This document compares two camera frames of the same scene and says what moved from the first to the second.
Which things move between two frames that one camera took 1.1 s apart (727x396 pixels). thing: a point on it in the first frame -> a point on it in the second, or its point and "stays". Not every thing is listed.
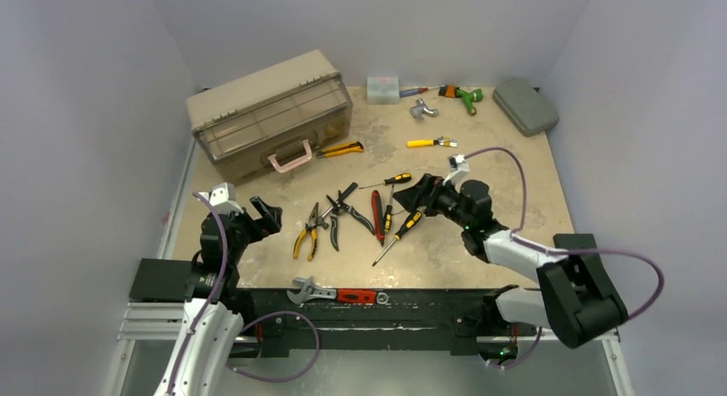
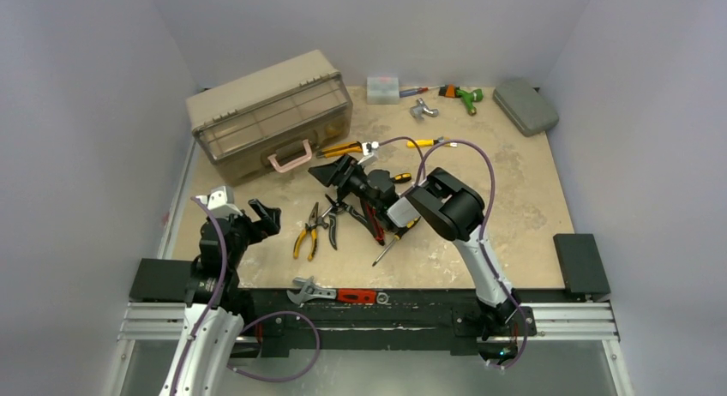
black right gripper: [430, 194] -> [350, 174]
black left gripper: [260, 228] stays
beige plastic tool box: [275, 114] stays
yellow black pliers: [310, 225] stays
